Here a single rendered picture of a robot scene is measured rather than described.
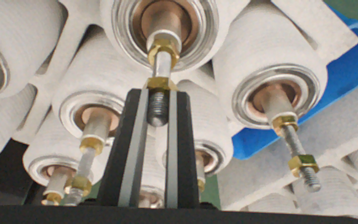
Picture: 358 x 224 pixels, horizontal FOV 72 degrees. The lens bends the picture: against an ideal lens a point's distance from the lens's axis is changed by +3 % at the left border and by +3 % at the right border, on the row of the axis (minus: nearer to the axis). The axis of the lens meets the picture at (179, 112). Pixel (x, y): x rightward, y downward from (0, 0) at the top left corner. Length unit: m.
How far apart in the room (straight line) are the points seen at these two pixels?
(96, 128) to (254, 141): 0.37
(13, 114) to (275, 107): 0.29
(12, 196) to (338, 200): 0.60
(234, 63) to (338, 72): 0.30
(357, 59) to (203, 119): 0.30
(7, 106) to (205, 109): 0.23
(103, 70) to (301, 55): 0.17
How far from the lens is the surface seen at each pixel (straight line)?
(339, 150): 0.47
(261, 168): 0.54
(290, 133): 0.20
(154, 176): 0.34
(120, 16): 0.18
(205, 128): 0.26
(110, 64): 0.24
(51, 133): 0.33
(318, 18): 0.29
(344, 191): 0.51
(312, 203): 0.50
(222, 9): 0.18
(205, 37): 0.19
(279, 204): 0.56
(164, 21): 0.16
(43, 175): 0.36
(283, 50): 0.22
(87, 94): 0.23
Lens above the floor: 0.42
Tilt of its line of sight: 46 degrees down
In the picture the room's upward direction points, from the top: 180 degrees clockwise
